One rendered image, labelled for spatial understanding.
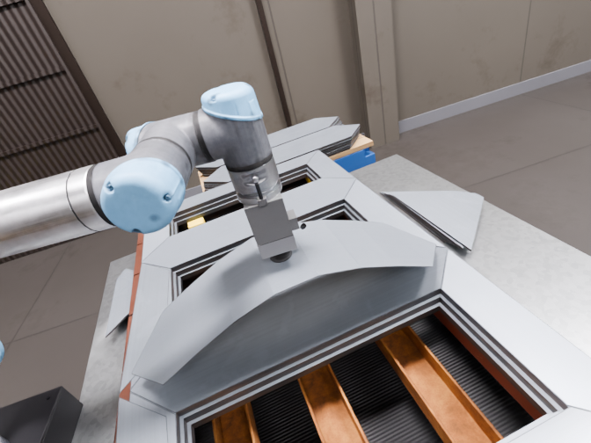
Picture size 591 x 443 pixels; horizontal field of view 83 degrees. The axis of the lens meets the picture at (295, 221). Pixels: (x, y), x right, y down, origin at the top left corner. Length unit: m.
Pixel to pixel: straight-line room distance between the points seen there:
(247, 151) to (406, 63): 3.20
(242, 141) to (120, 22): 2.74
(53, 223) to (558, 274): 0.98
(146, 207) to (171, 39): 2.80
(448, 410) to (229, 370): 0.44
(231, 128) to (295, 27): 2.75
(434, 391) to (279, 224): 0.50
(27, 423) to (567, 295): 1.24
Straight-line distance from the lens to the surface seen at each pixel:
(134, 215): 0.38
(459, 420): 0.82
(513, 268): 0.99
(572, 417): 0.65
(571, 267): 1.03
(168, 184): 0.37
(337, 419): 0.82
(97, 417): 1.09
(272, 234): 0.55
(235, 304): 0.60
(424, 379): 0.85
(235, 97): 0.47
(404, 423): 0.95
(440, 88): 3.87
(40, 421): 1.05
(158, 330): 0.76
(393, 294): 0.75
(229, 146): 0.49
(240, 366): 0.71
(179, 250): 1.09
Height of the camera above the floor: 1.42
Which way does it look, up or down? 33 degrees down
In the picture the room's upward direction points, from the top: 16 degrees counter-clockwise
